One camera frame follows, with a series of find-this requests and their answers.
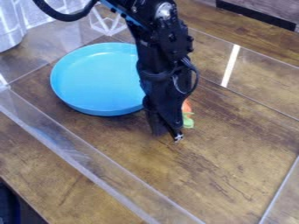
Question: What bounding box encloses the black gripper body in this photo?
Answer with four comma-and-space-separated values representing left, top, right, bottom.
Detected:
136, 62, 199, 136

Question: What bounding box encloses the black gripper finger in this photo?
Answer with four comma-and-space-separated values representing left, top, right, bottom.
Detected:
171, 129, 183, 143

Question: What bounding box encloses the orange toy carrot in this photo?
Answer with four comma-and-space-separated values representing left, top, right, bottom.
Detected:
182, 100, 194, 129

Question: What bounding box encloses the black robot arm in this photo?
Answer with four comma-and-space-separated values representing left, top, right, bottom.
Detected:
100, 0, 200, 141

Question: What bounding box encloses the blue round tray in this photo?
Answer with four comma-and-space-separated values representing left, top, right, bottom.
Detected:
51, 42, 146, 116

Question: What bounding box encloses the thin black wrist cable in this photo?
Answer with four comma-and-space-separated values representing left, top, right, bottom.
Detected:
172, 56, 202, 95

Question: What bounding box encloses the clear acrylic enclosure wall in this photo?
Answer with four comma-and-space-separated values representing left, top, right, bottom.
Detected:
0, 76, 299, 224

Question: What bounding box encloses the black braided cable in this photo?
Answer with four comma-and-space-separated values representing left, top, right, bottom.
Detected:
32, 0, 102, 23

